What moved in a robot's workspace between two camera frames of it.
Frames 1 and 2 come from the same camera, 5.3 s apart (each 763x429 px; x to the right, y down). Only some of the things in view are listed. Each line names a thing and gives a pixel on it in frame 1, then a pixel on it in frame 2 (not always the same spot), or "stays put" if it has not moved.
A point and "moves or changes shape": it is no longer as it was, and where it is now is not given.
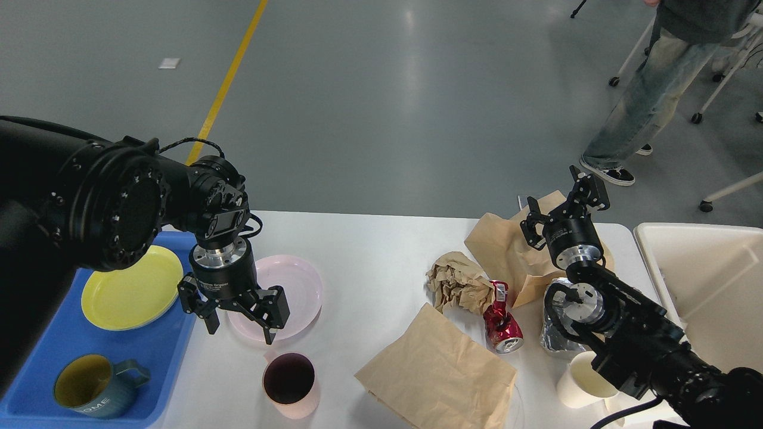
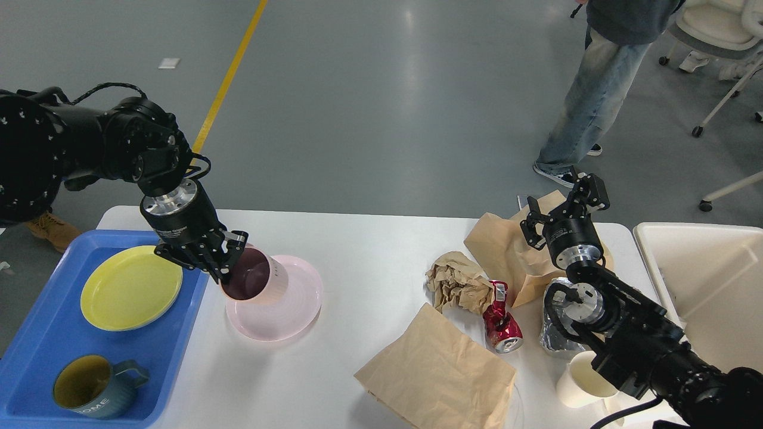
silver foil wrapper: (555, 317) stays put
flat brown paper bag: (431, 375) stays put
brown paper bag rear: (499, 245) stays put
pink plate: (303, 288) stays put
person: (686, 31) -> (618, 33)
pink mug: (289, 381) moves or changes shape
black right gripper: (569, 230) stays put
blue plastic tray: (29, 400) stays put
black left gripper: (226, 273) -> (180, 218)
